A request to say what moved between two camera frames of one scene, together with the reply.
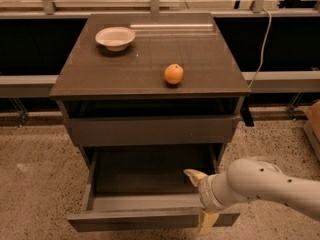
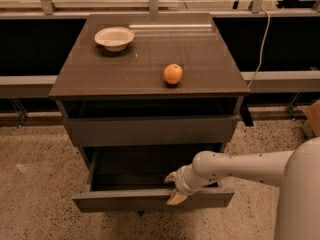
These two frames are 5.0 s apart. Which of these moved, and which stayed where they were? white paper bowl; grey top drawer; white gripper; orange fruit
Moved: white gripper
Stayed: grey top drawer; white paper bowl; orange fruit
